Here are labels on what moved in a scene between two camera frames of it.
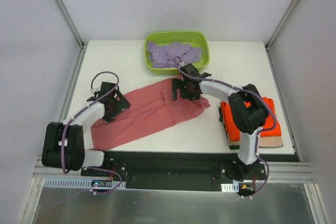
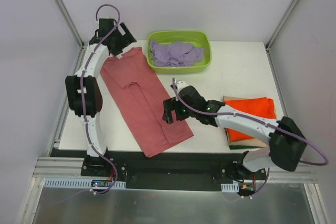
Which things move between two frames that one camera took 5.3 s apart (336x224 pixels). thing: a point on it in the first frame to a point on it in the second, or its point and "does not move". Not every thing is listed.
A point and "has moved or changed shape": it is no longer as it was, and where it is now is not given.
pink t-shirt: (153, 109) has moved or changed shape
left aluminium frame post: (82, 44) does not move
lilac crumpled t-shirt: (163, 55) does not move
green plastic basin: (197, 39) does not move
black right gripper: (177, 89) to (170, 109)
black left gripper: (119, 104) to (125, 38)
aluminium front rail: (290, 172) does not move
